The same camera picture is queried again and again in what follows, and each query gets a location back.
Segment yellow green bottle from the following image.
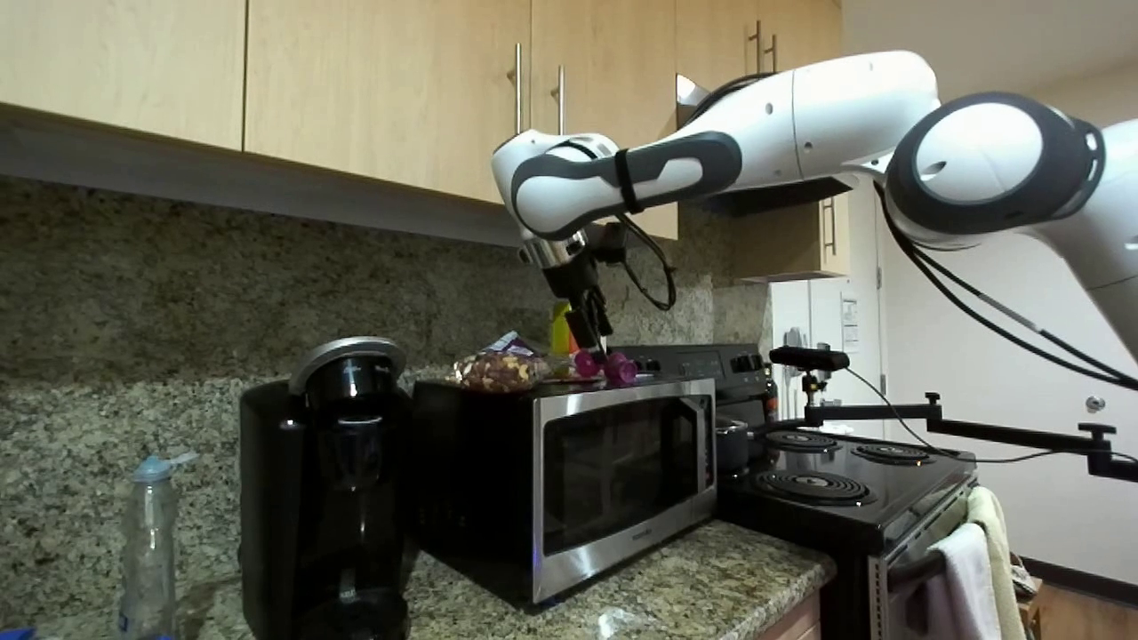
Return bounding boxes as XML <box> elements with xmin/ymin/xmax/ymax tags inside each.
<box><xmin>548</xmin><ymin>303</ymin><xmax>580</xmax><ymax>356</ymax></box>

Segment clear water bottle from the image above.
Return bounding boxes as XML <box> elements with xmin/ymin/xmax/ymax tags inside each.
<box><xmin>116</xmin><ymin>452</ymin><xmax>193</xmax><ymax>640</ymax></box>

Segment white dish towel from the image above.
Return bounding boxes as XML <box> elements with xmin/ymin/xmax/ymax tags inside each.
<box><xmin>924</xmin><ymin>486</ymin><xmax>1027</xmax><ymax>640</ymax></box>

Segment stainless steel microwave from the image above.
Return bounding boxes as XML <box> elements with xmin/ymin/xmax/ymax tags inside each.
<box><xmin>410</xmin><ymin>380</ymin><xmax>719</xmax><ymax>608</ymax></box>

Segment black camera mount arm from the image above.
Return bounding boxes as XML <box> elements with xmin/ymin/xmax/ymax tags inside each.
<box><xmin>768</xmin><ymin>343</ymin><xmax>1138</xmax><ymax>479</ymax></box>

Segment light wood upper cabinets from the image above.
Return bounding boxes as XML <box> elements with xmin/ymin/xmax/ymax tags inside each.
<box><xmin>0</xmin><ymin>0</ymin><xmax>842</xmax><ymax>246</ymax></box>

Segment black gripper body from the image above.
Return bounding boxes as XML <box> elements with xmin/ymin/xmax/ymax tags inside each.
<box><xmin>522</xmin><ymin>226</ymin><xmax>627</xmax><ymax>343</ymax></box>

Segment black Keurig coffee machine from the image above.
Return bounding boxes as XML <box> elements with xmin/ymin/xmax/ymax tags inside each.
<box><xmin>238</xmin><ymin>339</ymin><xmax>410</xmax><ymax>640</ymax></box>

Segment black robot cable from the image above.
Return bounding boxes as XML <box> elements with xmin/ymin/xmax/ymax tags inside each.
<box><xmin>870</xmin><ymin>175</ymin><xmax>1138</xmax><ymax>393</ymax></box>

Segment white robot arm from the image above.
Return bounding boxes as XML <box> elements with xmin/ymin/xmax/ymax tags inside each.
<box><xmin>490</xmin><ymin>49</ymin><xmax>1138</xmax><ymax>339</ymax></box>

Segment black electric stove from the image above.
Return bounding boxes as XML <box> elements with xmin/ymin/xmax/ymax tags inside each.
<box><xmin>627</xmin><ymin>341</ymin><xmax>975</xmax><ymax>640</ymax></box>

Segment snack bag on microwave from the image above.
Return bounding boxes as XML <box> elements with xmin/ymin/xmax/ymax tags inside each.
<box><xmin>450</xmin><ymin>335</ymin><xmax>548</xmax><ymax>391</ymax></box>

